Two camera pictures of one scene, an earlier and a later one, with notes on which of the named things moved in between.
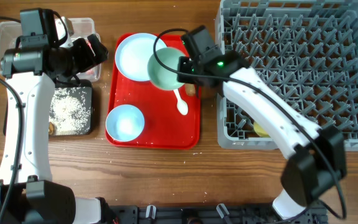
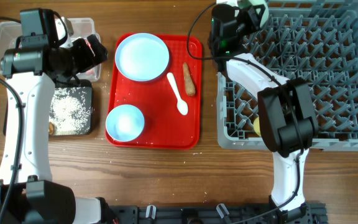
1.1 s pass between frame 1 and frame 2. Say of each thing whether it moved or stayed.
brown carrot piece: stayed
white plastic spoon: stayed
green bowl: moved
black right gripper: moved
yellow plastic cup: stayed
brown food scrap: stayed
